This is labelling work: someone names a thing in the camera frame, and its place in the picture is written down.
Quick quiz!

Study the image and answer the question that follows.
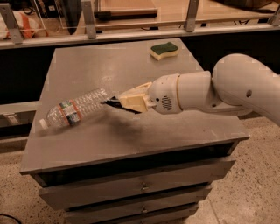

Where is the orange white bag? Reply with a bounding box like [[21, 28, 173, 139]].
[[0, 11, 48, 39]]

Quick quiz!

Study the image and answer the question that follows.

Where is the yellow green kitchen sponge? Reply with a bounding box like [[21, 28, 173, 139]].
[[150, 42, 179, 60]]

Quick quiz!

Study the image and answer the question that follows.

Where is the grey drawer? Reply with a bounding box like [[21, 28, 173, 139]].
[[97, 203, 199, 224], [65, 185, 212, 224], [39, 157, 235, 210]]

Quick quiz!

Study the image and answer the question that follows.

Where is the top grey drawer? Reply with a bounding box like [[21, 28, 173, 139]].
[[39, 157, 235, 210]]

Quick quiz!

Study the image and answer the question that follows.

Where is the dark wooden bar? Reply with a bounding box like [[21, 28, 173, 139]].
[[94, 8, 158, 21]]

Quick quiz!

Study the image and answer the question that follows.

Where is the clear plastic water bottle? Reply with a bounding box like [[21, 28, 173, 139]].
[[39, 86, 111, 130]]

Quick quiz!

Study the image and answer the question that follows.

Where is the metal railing frame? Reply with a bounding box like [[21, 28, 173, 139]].
[[0, 0, 280, 49]]

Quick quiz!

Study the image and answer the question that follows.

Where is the dark blue rxbar wrapper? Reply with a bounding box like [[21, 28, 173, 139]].
[[101, 96, 139, 114]]

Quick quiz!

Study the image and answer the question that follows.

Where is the middle grey drawer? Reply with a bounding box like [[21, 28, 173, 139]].
[[65, 185, 212, 224]]

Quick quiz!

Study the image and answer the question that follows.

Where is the black floor cable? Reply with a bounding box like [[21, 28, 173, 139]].
[[0, 213, 23, 224]]

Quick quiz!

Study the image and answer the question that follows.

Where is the grey drawer cabinet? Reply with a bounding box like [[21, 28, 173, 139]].
[[20, 41, 249, 216]]

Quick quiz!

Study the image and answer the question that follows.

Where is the bottom grey drawer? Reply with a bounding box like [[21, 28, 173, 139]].
[[97, 203, 199, 224]]

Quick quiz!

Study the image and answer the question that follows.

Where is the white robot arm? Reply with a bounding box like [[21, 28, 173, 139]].
[[118, 53, 280, 125]]

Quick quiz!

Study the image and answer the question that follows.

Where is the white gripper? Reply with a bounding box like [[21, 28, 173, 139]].
[[118, 73, 182, 115]]

